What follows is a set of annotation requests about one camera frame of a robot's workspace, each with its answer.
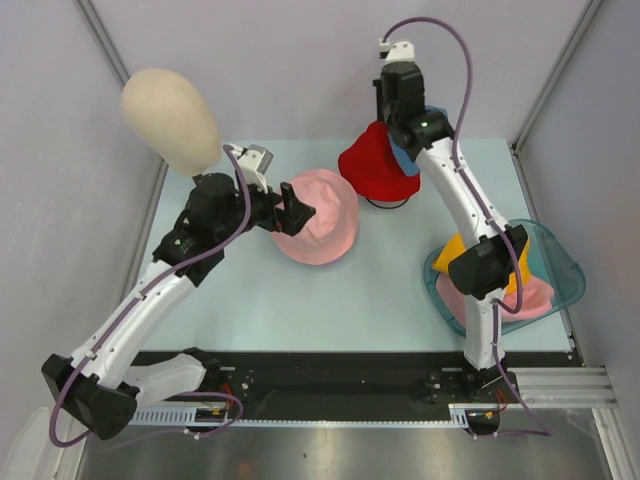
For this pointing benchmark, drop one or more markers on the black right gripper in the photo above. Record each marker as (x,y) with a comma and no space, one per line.
(377,83)

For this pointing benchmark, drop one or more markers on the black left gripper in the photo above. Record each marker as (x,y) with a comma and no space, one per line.
(287,221)

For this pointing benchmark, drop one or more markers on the pink bucket hat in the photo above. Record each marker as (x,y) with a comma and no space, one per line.
(332,231)

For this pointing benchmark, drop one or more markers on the blue hat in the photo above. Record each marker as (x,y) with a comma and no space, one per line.
(407,166)

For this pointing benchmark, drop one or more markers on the red bucket hat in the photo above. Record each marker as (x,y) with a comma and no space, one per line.
(370,166)

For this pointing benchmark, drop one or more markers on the yellow hat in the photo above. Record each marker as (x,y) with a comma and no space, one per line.
(455,247)

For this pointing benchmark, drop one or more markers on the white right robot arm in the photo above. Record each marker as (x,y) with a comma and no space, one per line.
(423,141)

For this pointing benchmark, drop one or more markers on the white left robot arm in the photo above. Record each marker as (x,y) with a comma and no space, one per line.
(97,384)

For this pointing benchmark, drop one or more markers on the beige mannequin head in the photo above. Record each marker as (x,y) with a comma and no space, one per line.
(170,115)

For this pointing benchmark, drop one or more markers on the teal plastic basket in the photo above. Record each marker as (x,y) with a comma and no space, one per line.
(548,260)

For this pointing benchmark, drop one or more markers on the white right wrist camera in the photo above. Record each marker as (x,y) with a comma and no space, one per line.
(396,51)

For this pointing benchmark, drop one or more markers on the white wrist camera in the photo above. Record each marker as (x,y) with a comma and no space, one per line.
(254,161)
(396,51)

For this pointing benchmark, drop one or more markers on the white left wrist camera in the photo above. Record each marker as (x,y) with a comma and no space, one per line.
(254,161)

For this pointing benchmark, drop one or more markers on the black wire hat stand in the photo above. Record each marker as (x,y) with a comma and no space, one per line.
(387,205)

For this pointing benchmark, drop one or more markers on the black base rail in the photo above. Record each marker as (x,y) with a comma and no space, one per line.
(353,387)

